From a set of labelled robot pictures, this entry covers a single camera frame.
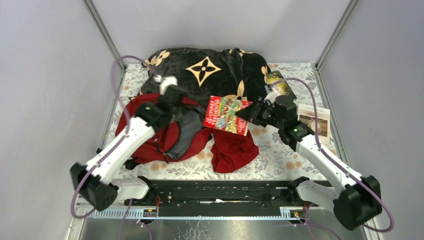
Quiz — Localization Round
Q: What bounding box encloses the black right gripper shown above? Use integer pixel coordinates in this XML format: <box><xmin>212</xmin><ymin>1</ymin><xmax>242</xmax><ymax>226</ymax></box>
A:
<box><xmin>234</xmin><ymin>96</ymin><xmax>284</xmax><ymax>130</ymax></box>

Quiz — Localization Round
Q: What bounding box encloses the red treehouse storybook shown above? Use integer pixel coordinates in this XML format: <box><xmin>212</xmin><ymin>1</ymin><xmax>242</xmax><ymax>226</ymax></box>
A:
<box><xmin>203</xmin><ymin>96</ymin><xmax>252</xmax><ymax>136</ymax></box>

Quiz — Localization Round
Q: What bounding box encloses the red student backpack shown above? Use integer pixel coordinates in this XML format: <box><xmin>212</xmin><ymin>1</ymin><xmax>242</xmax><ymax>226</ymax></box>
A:
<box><xmin>125</xmin><ymin>97</ymin><xmax>212</xmax><ymax>170</ymax></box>

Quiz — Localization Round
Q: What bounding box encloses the green dark cover book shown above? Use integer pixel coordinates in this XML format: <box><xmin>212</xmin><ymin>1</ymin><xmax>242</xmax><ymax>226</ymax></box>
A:
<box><xmin>266</xmin><ymin>70</ymin><xmax>297</xmax><ymax>100</ymax></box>

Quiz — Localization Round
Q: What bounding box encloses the black floral plush blanket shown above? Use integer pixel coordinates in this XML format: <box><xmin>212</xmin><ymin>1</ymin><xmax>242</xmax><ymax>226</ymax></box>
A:
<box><xmin>137</xmin><ymin>47</ymin><xmax>271</xmax><ymax>105</ymax></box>

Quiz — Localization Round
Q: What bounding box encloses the white beige cover book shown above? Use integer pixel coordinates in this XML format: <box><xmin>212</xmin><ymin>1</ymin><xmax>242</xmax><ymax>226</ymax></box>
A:
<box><xmin>297</xmin><ymin>103</ymin><xmax>331</xmax><ymax>147</ymax></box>

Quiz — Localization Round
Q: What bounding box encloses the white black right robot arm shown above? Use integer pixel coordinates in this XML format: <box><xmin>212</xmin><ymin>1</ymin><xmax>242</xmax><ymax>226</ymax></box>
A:
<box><xmin>235</xmin><ymin>95</ymin><xmax>383</xmax><ymax>230</ymax></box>

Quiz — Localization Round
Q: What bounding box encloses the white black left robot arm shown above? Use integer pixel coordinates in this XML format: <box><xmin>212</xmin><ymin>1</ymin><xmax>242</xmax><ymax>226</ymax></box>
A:
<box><xmin>70</xmin><ymin>75</ymin><xmax>186</xmax><ymax>212</ymax></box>

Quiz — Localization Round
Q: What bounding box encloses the red cloth garment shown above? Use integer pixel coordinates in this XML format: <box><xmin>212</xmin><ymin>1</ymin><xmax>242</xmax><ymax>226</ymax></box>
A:
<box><xmin>210</xmin><ymin>129</ymin><xmax>259</xmax><ymax>174</ymax></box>

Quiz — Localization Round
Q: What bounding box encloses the floral patterned table mat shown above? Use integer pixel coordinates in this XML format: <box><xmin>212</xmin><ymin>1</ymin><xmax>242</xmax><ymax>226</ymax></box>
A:
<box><xmin>100</xmin><ymin>63</ymin><xmax>325</xmax><ymax>181</ymax></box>

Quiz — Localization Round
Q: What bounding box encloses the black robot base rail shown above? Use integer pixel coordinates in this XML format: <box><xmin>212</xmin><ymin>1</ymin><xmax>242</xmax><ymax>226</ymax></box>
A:
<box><xmin>124</xmin><ymin>179</ymin><xmax>321</xmax><ymax>218</ymax></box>

